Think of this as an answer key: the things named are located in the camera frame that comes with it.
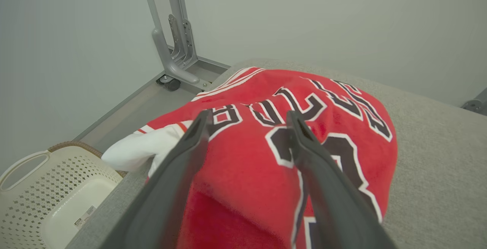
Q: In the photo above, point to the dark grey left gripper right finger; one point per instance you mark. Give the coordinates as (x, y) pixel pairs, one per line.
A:
(335, 211)

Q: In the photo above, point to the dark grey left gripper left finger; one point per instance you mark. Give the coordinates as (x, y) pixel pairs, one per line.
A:
(167, 195)

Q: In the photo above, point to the red and white jersey shirt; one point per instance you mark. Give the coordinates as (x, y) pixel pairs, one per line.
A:
(247, 173)

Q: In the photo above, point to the white label sticker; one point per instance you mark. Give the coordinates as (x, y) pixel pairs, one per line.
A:
(84, 216)

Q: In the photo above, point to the black caster wheel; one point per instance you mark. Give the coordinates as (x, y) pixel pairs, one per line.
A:
(172, 84)

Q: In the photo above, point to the cream perforated laundry basket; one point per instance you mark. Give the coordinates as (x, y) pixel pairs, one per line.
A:
(34, 199)

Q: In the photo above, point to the grey aluminium floor rail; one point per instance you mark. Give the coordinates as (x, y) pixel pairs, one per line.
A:
(114, 108)

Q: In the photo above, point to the grey metal post frame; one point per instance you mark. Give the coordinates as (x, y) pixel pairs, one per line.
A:
(475, 105)

